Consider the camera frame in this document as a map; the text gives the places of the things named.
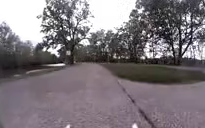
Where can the large tree with sign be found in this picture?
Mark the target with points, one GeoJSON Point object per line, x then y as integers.
{"type": "Point", "coordinates": [70, 50]}

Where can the green grass field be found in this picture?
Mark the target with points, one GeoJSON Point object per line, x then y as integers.
{"type": "Point", "coordinates": [156, 72]}

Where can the dark grass verge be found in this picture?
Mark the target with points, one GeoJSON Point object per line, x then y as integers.
{"type": "Point", "coordinates": [5, 75]}

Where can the dark bushes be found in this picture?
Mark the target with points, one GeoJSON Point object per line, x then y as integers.
{"type": "Point", "coordinates": [10, 55]}

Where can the grey gravel side path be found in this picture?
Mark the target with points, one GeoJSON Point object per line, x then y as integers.
{"type": "Point", "coordinates": [176, 103]}

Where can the robot's own part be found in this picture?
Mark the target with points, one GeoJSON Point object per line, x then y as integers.
{"type": "Point", "coordinates": [134, 126]}
{"type": "Point", "coordinates": [67, 126]}

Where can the row of trees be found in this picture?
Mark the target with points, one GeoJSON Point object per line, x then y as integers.
{"type": "Point", "coordinates": [123, 48]}

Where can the large dark spreading tree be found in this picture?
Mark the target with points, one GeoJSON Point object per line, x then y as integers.
{"type": "Point", "coordinates": [176, 50]}

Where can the grey asphalt path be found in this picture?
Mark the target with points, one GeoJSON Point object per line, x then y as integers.
{"type": "Point", "coordinates": [83, 96]}

